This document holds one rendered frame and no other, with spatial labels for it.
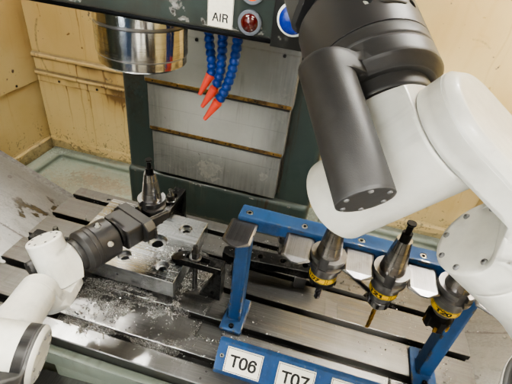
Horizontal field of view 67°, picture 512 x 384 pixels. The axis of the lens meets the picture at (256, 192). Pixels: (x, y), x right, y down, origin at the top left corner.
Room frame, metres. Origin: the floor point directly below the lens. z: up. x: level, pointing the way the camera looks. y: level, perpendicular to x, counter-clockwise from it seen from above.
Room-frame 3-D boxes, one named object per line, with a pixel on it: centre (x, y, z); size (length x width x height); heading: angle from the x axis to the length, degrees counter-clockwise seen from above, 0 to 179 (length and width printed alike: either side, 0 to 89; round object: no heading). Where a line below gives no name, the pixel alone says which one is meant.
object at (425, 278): (0.48, -0.30, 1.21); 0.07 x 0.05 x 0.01; 170
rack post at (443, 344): (0.51, -0.42, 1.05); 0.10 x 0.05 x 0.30; 170
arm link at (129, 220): (0.62, 0.29, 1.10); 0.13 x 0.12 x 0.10; 57
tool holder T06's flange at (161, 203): (0.70, 0.24, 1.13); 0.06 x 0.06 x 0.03
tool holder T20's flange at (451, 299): (0.47, -0.36, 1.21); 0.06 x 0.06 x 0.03
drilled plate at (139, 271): (0.73, 0.28, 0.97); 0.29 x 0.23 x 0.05; 80
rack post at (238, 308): (0.59, 0.01, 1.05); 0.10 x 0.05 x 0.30; 170
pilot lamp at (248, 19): (0.46, 0.03, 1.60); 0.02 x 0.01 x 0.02; 80
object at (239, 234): (0.54, 0.02, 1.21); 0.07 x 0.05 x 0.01; 170
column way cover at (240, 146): (1.14, 0.16, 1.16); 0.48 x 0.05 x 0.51; 80
